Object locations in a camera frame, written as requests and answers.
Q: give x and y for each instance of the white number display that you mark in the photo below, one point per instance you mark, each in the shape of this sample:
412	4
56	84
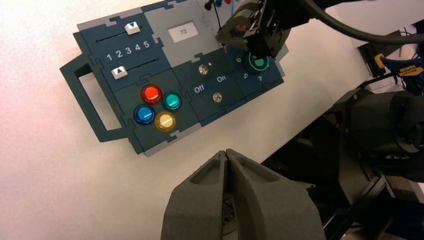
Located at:
183	31

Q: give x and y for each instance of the yellow push button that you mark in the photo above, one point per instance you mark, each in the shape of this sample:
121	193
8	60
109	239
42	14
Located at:
165	121

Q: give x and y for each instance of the green rotary knob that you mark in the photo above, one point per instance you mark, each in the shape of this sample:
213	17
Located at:
260	64

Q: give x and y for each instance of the green push button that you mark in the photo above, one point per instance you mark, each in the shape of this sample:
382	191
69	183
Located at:
172	101

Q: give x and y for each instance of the blue grey control box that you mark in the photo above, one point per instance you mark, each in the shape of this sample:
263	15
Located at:
145	56

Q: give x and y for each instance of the white slider knob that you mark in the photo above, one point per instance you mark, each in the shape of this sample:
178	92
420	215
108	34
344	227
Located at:
132	28
119	72

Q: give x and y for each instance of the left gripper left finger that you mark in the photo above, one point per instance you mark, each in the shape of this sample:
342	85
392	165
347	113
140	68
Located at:
195	205

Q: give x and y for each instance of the metal toggle switch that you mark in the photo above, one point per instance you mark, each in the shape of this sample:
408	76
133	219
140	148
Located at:
217	97
203	69

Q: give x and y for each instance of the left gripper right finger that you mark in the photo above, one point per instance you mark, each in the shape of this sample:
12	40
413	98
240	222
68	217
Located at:
271	208

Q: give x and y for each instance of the blue yellow bar clamp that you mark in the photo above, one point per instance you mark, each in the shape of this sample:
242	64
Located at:
410	70

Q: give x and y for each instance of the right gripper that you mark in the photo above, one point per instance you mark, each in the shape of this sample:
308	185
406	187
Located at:
275	26

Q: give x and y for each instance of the dark arm base mount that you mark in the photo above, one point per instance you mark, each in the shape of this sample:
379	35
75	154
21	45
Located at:
377	126

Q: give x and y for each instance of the red push button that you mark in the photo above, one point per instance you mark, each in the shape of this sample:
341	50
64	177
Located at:
151	94

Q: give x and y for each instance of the blue push button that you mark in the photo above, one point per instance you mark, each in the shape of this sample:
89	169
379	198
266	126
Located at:
144	114

